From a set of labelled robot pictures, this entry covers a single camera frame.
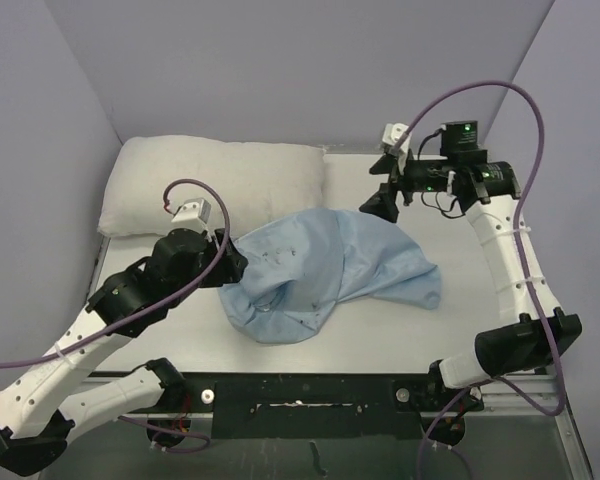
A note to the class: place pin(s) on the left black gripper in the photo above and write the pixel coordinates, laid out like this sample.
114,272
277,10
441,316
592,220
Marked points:
227,268

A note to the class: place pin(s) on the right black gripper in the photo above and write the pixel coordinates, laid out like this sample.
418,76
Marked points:
381,203

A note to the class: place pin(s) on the light blue pillowcase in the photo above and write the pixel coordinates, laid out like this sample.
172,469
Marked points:
301,266

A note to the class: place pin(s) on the white pillow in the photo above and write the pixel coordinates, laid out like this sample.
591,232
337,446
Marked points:
258,183

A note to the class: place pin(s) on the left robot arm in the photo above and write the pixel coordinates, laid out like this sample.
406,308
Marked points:
41,412

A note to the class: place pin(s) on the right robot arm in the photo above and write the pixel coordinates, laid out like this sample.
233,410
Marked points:
532,329

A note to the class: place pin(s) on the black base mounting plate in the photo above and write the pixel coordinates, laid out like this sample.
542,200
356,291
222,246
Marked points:
316,406

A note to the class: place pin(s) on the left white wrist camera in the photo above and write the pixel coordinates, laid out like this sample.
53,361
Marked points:
193,215

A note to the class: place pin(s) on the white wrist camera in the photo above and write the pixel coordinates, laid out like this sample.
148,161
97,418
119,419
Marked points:
193,215
395,143

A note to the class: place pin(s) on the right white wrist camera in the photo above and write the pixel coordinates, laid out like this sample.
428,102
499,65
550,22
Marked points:
395,143

